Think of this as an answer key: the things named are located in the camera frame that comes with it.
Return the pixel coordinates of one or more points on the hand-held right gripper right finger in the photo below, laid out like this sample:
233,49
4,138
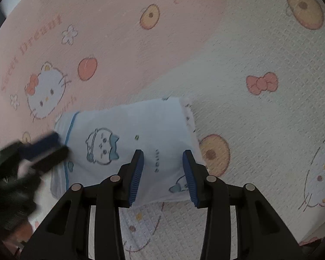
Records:
189,178

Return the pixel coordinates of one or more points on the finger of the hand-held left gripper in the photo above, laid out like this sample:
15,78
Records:
46,140
54,155

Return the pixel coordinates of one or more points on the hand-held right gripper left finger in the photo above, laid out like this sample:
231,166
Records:
136,178

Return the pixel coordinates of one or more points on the white cartoon print pants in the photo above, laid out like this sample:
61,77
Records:
151,130

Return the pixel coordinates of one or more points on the pink cat print bed sheet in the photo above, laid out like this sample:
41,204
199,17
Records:
246,46

